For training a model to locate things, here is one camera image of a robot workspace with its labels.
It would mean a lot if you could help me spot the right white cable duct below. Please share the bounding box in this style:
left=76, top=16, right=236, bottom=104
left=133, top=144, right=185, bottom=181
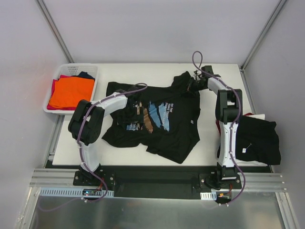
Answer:
left=200, top=191, right=217, bottom=201

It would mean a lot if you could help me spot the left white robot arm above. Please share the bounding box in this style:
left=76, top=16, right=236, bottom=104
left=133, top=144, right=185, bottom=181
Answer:
left=68, top=83, right=148, bottom=186

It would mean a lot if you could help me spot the left aluminium corner post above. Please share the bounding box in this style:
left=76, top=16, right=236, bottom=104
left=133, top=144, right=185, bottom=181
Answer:
left=35, top=0, right=75, bottom=63

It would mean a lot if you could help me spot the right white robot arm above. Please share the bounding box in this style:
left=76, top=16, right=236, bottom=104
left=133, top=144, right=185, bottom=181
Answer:
left=188, top=65, right=243, bottom=190

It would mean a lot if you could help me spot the navy t shirt in basket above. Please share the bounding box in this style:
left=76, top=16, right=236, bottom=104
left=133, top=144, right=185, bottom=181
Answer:
left=77, top=71, right=95, bottom=81

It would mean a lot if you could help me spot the black t shirt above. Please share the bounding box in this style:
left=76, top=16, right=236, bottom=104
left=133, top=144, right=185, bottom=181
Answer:
left=217, top=115, right=282, bottom=167
left=102, top=72, right=200, bottom=164

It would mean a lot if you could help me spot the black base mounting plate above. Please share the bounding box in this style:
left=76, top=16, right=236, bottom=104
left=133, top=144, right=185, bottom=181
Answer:
left=72, top=165, right=247, bottom=198

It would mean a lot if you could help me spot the white plastic laundry basket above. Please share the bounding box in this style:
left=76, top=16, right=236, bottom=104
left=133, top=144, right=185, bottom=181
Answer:
left=43, top=63, right=99, bottom=115

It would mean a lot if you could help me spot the orange t shirt in basket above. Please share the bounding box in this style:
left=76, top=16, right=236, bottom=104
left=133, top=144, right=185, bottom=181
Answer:
left=49, top=76, right=95, bottom=109

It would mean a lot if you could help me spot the aluminium corner post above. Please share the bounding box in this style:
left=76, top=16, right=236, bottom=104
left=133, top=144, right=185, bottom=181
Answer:
left=240, top=0, right=288, bottom=72
left=35, top=0, right=75, bottom=63

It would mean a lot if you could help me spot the right aluminium corner post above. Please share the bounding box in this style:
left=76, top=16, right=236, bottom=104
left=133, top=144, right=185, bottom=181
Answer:
left=240, top=0, right=288, bottom=72

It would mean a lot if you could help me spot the white cable duct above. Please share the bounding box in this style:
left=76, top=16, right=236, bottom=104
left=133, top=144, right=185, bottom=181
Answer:
left=40, top=187, right=114, bottom=198
left=200, top=191, right=217, bottom=201

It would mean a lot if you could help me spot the left white cable duct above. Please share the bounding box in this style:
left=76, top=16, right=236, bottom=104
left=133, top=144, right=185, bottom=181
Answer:
left=40, top=187, right=114, bottom=198

